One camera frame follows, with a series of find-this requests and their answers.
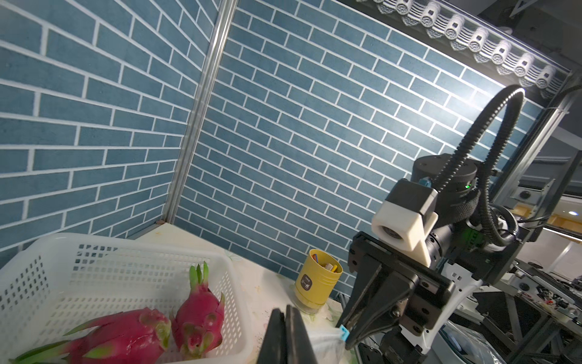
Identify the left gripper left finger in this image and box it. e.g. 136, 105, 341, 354
257, 308, 287, 364

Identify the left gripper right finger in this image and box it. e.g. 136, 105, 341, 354
285, 305, 317, 364

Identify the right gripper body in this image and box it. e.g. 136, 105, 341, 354
347, 232, 482, 355

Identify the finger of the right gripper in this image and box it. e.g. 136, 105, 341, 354
346, 270, 419, 350
336, 261, 382, 328

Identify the zip-top bag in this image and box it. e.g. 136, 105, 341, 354
308, 325, 350, 364

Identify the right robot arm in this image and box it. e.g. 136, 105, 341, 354
337, 84, 581, 363

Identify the yellow cup of markers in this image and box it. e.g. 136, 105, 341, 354
293, 249, 343, 314

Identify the white plastic basket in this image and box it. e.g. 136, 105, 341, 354
1, 234, 254, 363

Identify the overhead LED light strip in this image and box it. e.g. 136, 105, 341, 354
364, 0, 571, 99

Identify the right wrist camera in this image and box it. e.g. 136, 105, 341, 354
371, 179, 438, 267

